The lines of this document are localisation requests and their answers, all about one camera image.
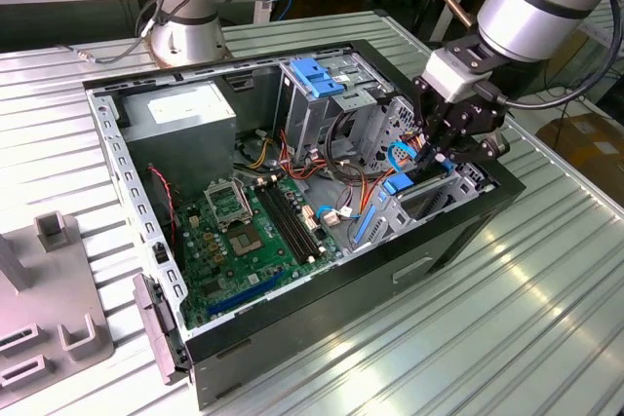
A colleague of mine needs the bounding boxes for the metal socket cover frame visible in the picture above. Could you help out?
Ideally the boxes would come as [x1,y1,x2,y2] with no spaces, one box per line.
[203,180,254,233]

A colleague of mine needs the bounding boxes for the blue plastic drive latch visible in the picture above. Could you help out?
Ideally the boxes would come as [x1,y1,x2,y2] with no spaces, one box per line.
[289,57,346,99]

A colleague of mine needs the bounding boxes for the long blue data wire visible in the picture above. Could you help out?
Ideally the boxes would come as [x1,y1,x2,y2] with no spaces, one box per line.
[385,140,423,176]

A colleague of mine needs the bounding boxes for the silver disk bay cage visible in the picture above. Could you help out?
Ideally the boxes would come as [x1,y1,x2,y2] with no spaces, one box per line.
[348,94,494,252]

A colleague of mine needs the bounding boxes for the black RAM slot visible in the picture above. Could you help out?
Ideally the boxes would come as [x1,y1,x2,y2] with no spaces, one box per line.
[256,183,307,265]
[262,181,314,262]
[269,179,320,259]
[275,177,327,255]

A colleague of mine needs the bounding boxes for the grey power supply box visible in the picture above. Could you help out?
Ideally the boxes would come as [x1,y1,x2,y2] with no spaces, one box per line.
[118,80,239,198]

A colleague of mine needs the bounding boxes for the short blue data wire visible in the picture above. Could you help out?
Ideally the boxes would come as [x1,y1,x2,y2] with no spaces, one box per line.
[314,205,361,223]

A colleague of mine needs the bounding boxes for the grey plastic case latch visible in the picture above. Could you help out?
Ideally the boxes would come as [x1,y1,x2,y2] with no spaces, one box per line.
[132,273,190,387]

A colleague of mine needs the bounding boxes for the green motherboard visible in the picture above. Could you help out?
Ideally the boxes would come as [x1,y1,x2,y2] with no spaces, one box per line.
[174,174,345,332]

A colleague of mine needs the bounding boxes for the black cable silver plug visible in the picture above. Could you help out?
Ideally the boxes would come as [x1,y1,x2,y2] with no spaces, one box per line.
[60,0,206,66]

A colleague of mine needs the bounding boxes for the orange yellow thin wires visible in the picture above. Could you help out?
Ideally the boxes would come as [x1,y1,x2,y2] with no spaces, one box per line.
[358,160,391,218]

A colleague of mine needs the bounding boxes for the yellow black power wire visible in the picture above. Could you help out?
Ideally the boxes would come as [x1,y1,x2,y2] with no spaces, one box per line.
[235,129,280,173]

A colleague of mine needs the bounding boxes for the black wire loop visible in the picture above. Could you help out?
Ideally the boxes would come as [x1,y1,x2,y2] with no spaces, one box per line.
[324,111,372,192]

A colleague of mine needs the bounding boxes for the large brown cardboard box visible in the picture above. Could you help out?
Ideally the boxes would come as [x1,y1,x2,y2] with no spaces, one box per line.
[535,111,624,193]

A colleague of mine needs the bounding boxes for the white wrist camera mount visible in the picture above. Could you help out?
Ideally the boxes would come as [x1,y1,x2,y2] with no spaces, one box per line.
[421,48,493,103]

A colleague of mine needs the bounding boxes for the blue expansion slot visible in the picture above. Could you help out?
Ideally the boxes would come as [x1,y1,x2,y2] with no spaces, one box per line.
[207,269,289,319]

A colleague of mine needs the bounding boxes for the hard disk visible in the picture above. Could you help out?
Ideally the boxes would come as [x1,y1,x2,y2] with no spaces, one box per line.
[351,162,459,246]

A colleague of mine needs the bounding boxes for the CPU socket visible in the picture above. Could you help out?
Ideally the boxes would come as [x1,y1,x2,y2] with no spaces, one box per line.
[225,221,268,260]

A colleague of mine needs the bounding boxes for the red black twisted fan wire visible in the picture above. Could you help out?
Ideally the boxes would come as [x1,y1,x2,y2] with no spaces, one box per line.
[146,166,179,247]

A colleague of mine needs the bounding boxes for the green RAM stick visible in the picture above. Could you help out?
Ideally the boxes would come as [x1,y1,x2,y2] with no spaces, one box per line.
[0,332,31,350]

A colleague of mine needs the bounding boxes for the grey parts rack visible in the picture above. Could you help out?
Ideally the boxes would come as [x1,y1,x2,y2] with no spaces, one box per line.
[0,210,116,396]

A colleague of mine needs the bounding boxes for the black camera cable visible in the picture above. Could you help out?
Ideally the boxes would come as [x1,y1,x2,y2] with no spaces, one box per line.
[475,0,624,110]

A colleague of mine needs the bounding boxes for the black case fan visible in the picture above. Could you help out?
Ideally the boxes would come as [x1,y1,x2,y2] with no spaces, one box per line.
[144,165,186,272]

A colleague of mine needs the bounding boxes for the metal slat side table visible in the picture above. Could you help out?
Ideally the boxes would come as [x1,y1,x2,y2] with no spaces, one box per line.
[577,0,624,59]

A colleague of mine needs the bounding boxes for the red orange wire bundle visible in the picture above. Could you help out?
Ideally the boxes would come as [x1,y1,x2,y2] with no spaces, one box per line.
[278,129,338,184]

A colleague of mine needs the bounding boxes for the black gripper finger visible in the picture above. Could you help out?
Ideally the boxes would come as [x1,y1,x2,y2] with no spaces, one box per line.
[411,76,439,174]
[436,132,512,172]

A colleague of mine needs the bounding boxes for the orange red power wire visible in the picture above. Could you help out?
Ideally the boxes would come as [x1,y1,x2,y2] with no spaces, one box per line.
[402,131,433,152]

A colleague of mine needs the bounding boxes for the black open PC case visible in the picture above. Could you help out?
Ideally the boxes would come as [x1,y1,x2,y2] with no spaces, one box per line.
[81,38,527,411]

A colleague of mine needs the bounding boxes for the silver optical drive cage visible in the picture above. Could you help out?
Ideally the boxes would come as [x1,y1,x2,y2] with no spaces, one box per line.
[280,51,391,160]

